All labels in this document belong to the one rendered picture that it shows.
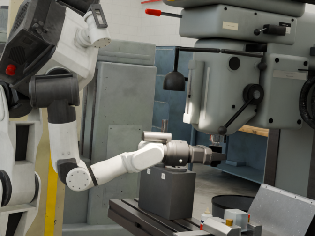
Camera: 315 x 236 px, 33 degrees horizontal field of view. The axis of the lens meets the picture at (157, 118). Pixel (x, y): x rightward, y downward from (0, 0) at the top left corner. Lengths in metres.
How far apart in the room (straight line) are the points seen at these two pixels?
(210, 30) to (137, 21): 10.07
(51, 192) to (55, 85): 1.88
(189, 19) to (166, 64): 7.43
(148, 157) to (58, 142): 0.29
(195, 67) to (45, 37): 0.49
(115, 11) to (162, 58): 2.51
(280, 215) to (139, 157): 0.65
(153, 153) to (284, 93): 0.49
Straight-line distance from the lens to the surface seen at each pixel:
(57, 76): 1.73
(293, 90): 1.89
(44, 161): 3.43
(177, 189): 2.10
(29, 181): 2.09
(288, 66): 1.87
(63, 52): 1.74
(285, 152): 2.13
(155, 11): 1.81
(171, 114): 9.10
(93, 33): 1.74
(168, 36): 10.67
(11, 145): 2.03
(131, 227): 2.18
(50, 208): 3.51
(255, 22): 1.77
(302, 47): 1.92
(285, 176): 2.14
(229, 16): 1.71
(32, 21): 1.74
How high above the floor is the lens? 1.49
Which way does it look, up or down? 5 degrees down
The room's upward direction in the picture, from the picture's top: 5 degrees clockwise
